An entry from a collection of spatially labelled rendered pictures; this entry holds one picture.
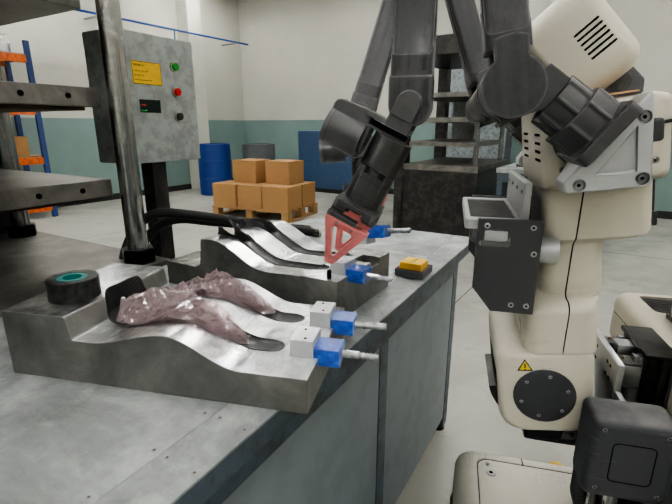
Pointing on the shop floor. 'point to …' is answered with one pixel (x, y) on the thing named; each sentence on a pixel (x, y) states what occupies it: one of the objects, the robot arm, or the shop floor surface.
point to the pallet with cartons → (266, 189)
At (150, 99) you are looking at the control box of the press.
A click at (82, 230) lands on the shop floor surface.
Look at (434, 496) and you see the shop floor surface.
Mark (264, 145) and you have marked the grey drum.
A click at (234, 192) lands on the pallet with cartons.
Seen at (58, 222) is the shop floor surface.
